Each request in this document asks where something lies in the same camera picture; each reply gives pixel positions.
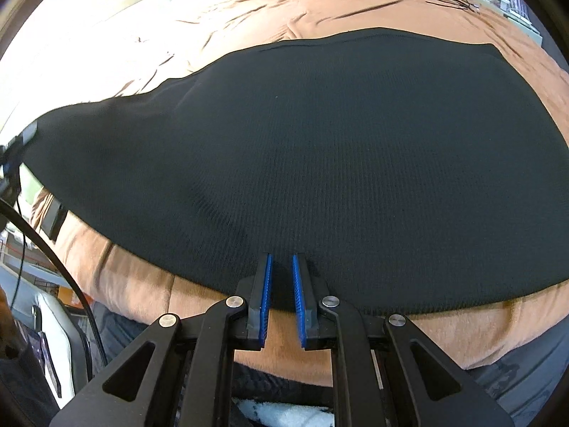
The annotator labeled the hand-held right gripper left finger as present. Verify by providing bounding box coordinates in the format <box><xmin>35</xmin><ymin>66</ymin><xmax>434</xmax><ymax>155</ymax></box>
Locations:
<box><xmin>49</xmin><ymin>253</ymin><xmax>274</xmax><ymax>427</ymax></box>

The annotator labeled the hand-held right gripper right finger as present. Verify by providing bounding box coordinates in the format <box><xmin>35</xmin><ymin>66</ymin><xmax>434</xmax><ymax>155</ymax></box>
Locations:
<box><xmin>291</xmin><ymin>253</ymin><xmax>516</xmax><ymax>427</ymax></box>

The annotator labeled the black knit sweater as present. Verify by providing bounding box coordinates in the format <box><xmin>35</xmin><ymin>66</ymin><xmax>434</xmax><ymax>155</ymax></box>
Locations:
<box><xmin>22</xmin><ymin>28</ymin><xmax>569</xmax><ymax>317</ymax></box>

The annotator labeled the white chair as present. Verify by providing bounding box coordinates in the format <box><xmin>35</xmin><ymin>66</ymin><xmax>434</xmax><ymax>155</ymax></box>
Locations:
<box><xmin>30</xmin><ymin>291</ymin><xmax>96</xmax><ymax>412</ymax></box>

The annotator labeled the grey bed sheet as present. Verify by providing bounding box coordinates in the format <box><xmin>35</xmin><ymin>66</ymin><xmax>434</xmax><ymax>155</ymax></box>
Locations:
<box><xmin>464</xmin><ymin>318</ymin><xmax>569</xmax><ymax>427</ymax></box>

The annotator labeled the brown blanket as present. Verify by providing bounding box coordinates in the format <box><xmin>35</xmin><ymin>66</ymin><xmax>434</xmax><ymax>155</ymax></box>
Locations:
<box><xmin>9</xmin><ymin>0</ymin><xmax>569</xmax><ymax>388</ymax></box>

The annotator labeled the cluttered shelf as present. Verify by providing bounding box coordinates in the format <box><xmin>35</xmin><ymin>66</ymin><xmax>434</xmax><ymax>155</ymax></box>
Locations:
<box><xmin>473</xmin><ymin>0</ymin><xmax>547</xmax><ymax>49</ymax></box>

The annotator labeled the thick black cable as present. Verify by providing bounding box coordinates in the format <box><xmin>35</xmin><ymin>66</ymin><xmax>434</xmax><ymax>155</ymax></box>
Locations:
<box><xmin>0</xmin><ymin>199</ymin><xmax>108</xmax><ymax>363</ymax></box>

